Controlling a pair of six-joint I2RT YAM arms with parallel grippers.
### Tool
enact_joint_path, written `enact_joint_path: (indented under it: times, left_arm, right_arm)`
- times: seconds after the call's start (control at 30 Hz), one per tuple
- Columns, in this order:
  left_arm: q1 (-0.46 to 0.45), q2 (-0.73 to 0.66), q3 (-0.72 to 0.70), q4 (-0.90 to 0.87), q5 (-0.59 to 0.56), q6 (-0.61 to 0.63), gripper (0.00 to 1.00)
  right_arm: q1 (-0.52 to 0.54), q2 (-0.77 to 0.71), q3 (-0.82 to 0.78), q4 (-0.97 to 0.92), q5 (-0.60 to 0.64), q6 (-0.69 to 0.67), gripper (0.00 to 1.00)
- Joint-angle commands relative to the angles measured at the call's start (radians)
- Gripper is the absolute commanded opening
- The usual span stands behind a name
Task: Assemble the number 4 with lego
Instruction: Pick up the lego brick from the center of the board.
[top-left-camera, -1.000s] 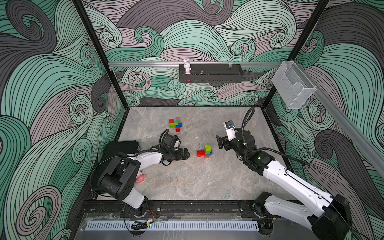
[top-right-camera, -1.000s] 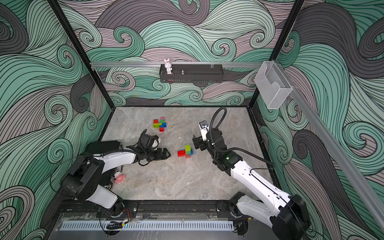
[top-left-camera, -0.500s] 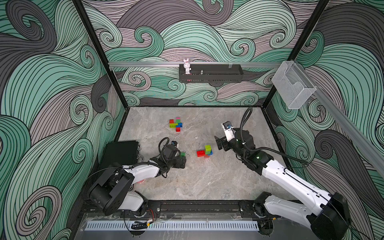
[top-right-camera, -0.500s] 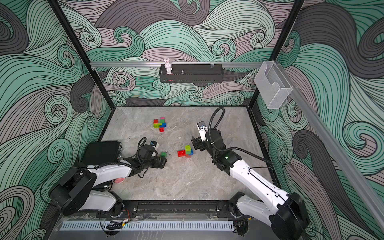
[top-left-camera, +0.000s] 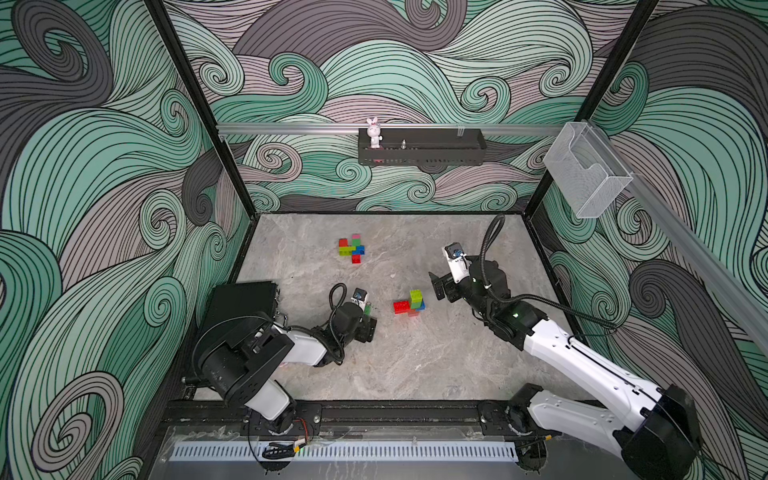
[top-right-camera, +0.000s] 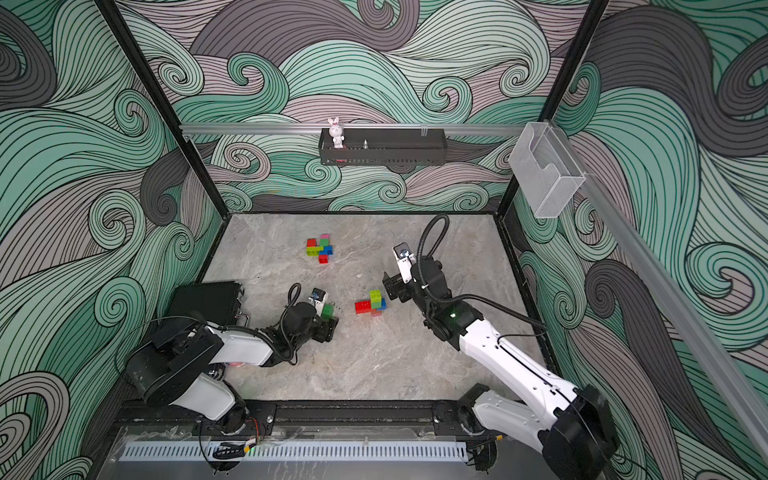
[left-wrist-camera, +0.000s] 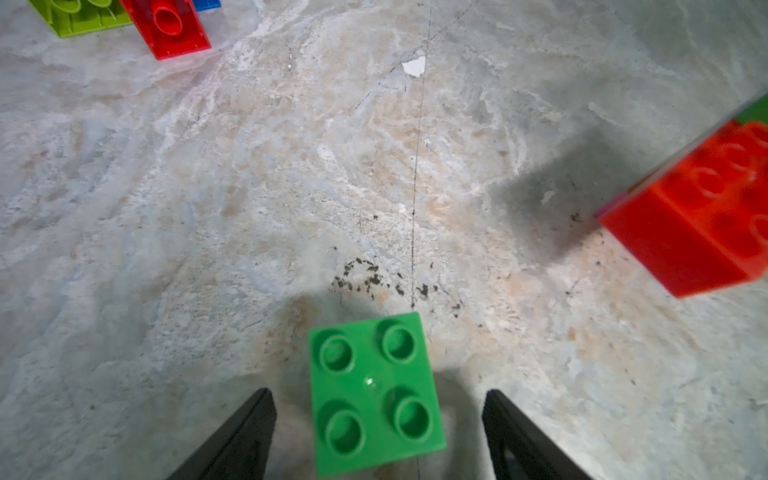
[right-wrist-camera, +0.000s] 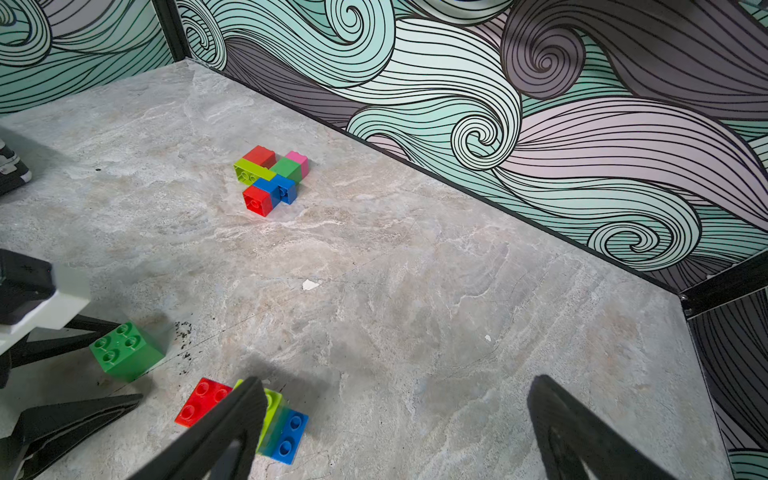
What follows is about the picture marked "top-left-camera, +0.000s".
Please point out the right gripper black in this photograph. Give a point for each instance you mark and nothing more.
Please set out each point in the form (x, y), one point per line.
(449, 285)

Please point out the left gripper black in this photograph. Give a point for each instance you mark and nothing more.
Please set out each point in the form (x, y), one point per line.
(366, 330)

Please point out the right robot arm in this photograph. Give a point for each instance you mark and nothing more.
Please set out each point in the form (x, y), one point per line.
(654, 430)

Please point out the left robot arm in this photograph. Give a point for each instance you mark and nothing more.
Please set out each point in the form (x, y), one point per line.
(239, 356)

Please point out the white rabbit figurine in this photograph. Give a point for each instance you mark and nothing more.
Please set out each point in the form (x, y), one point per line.
(374, 132)

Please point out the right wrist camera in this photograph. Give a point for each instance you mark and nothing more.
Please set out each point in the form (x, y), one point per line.
(457, 262)

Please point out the white slotted cable duct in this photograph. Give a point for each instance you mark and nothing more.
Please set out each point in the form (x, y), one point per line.
(397, 451)

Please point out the black wall shelf tray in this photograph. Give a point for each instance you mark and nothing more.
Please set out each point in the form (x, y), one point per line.
(422, 147)

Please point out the clear plastic wall box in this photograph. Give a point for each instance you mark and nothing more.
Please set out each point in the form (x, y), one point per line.
(587, 169)

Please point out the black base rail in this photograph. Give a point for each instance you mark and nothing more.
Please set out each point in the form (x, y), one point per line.
(317, 417)

